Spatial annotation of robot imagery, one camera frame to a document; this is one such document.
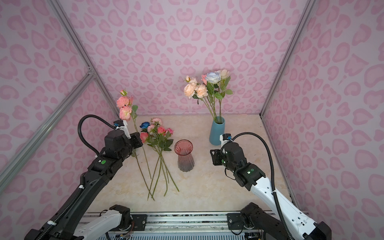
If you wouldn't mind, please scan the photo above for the teal ceramic vase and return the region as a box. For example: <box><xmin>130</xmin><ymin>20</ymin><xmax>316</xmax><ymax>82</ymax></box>
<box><xmin>209</xmin><ymin>117</ymin><xmax>225</xmax><ymax>146</ymax></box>

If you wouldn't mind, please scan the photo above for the red glass vase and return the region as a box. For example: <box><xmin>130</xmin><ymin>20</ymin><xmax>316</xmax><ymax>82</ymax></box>
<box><xmin>174</xmin><ymin>140</ymin><xmax>195</xmax><ymax>172</ymax></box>

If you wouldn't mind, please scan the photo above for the coral rose spray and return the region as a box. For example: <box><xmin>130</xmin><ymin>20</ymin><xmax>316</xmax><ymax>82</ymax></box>
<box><xmin>117</xmin><ymin>90</ymin><xmax>155</xmax><ymax>201</ymax></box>

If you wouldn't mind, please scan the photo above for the peach rose spray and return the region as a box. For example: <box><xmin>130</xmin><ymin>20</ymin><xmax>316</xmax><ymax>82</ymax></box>
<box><xmin>183</xmin><ymin>76</ymin><xmax>220</xmax><ymax>124</ymax></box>

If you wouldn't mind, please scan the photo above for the white rose stem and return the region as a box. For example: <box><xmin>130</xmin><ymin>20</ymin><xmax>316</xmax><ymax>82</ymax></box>
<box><xmin>215</xmin><ymin>70</ymin><xmax>233</xmax><ymax>118</ymax></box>

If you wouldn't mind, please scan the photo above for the pale blue rose stem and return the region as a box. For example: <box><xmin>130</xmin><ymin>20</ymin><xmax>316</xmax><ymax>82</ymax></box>
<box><xmin>205</xmin><ymin>71</ymin><xmax>223</xmax><ymax>124</ymax></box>

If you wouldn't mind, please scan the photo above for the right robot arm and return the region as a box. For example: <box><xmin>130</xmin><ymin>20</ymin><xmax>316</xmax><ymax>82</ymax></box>
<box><xmin>210</xmin><ymin>142</ymin><xmax>332</xmax><ymax>240</ymax></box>

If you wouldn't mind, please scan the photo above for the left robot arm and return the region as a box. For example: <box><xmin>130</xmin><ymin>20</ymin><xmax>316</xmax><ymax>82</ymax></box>
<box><xmin>25</xmin><ymin>130</ymin><xmax>143</xmax><ymax>240</ymax></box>

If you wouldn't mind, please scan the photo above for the blue rose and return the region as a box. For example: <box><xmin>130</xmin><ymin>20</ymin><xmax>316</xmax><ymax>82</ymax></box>
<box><xmin>140</xmin><ymin>122</ymin><xmax>151</xmax><ymax>129</ymax></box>

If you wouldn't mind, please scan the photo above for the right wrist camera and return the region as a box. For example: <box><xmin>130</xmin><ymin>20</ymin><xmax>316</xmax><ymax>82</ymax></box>
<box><xmin>220</xmin><ymin>134</ymin><xmax>233</xmax><ymax>147</ymax></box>

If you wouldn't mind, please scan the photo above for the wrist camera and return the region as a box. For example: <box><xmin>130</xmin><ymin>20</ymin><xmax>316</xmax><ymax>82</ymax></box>
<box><xmin>220</xmin><ymin>134</ymin><xmax>233</xmax><ymax>147</ymax></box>
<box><xmin>114</xmin><ymin>120</ymin><xmax>131</xmax><ymax>139</ymax></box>

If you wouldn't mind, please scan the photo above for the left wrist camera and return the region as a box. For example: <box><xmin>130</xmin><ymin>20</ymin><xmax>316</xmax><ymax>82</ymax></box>
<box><xmin>114</xmin><ymin>120</ymin><xmax>131</xmax><ymax>139</ymax></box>

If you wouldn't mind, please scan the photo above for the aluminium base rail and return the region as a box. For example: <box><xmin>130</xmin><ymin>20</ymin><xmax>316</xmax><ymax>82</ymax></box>
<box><xmin>74</xmin><ymin>211</ymin><xmax>316</xmax><ymax>240</ymax></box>

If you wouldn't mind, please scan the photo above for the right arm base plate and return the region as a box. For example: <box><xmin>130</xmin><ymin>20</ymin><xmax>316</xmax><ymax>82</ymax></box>
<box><xmin>226</xmin><ymin>213</ymin><xmax>246</xmax><ymax>231</ymax></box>

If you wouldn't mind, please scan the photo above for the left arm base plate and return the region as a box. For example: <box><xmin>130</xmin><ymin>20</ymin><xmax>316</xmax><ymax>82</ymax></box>
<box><xmin>112</xmin><ymin>214</ymin><xmax>148</xmax><ymax>232</ymax></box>

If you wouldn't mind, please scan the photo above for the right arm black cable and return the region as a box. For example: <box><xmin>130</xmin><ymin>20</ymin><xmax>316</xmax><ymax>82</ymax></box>
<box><xmin>223</xmin><ymin>131</ymin><xmax>295</xmax><ymax>240</ymax></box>

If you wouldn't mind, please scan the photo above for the aluminium frame diagonal strut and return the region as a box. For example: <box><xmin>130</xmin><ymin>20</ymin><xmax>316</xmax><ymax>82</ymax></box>
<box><xmin>1</xmin><ymin>70</ymin><xmax>95</xmax><ymax>193</ymax></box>

